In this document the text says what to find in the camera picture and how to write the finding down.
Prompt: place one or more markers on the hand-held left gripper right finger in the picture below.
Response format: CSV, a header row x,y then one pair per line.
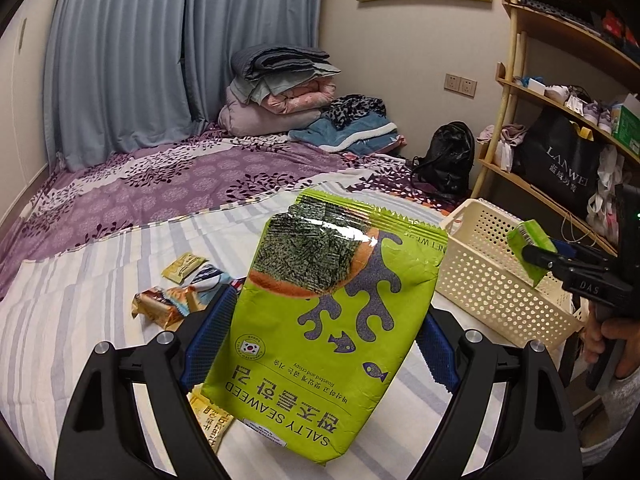
x,y
440,355

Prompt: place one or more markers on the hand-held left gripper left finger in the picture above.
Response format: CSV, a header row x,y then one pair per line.
x,y
214,332

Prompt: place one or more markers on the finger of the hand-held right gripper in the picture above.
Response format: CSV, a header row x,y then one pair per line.
x,y
567,248
550,260

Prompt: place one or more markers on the small green seaweed packet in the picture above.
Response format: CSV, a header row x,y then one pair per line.
x,y
535,234

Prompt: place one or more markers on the orange brown snack packet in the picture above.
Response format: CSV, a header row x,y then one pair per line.
x,y
160,306

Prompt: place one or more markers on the cream perforated plastic basket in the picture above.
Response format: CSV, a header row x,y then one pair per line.
x,y
490,270

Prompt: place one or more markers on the large green seaweed packet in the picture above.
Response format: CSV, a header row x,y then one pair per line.
x,y
320,360

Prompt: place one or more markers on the person's right forearm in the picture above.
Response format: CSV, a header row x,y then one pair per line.
x,y
620,415

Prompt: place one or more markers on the person's right hand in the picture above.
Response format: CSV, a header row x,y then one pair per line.
x,y
620,329

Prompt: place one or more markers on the blue white snack packet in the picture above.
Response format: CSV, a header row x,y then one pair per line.
x,y
212,280

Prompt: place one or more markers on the white plastic bag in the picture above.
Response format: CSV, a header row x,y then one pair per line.
x,y
606,200

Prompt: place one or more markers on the small gold snack packet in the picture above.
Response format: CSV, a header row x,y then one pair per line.
x,y
182,266

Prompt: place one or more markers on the yellow snack packet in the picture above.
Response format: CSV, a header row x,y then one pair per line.
x,y
212,420

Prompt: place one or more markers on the black shopping bag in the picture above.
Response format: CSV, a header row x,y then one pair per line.
x,y
560,160

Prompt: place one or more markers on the pink cloth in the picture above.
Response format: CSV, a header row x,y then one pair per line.
x,y
507,136

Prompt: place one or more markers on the striped white grey blanket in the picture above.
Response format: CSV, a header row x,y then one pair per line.
x,y
90,285

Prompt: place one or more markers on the green cardboard box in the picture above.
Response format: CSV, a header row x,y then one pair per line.
x,y
627,121

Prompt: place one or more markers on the black backpack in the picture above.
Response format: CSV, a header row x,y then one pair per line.
x,y
450,160

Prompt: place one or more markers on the purple floral bedsheet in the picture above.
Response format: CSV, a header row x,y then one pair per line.
x,y
175,180

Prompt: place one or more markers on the lilac folded quilt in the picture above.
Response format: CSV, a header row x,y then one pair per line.
x,y
260,119

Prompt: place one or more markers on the wooden shelf rack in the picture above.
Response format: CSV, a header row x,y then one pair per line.
x,y
555,30

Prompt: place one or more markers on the blue fleece blanket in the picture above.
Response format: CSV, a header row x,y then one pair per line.
x,y
345,135

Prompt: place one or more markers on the leopard print cloth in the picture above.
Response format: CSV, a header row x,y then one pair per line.
x,y
355,107

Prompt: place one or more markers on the pink folded quilt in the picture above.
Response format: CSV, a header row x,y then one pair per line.
x,y
300,100

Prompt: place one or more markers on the pale green folded blanket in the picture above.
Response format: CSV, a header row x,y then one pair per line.
x,y
272,89

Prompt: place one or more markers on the dark grey folded blanket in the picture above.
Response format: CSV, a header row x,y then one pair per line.
x,y
280,60

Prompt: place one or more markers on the grey blue curtain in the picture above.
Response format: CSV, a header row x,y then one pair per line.
x,y
120,60
250,10

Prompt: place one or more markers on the wall socket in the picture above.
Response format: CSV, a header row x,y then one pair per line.
x,y
452,82
469,87

